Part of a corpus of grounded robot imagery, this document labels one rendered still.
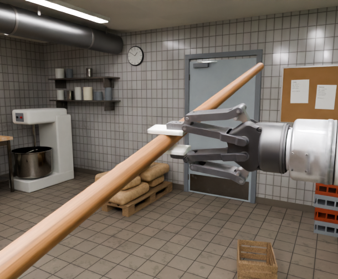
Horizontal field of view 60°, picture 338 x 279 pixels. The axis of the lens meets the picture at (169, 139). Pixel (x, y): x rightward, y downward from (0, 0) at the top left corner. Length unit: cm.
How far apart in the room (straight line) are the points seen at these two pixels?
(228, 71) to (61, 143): 310
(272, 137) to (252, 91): 381
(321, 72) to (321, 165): 375
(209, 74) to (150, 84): 105
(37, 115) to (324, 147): 496
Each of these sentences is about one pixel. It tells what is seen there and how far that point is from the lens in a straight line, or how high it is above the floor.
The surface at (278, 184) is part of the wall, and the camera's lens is 437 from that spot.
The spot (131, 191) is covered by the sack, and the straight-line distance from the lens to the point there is 397.
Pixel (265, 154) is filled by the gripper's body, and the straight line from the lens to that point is 43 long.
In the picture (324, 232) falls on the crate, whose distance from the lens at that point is 385.
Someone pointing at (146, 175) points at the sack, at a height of 40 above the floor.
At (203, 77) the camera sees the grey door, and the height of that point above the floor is 182.
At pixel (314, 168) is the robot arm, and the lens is 42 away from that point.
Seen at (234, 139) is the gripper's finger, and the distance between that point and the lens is 46.
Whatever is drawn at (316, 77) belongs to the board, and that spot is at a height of 178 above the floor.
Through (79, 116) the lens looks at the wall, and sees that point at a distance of 600.
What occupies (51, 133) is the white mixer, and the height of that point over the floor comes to 88.
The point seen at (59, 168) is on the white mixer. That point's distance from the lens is 555.
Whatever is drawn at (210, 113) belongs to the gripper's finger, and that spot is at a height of 153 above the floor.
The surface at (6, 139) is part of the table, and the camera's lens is 519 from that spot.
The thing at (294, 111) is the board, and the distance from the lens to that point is 417.
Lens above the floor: 156
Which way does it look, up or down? 9 degrees down
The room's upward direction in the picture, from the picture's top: straight up
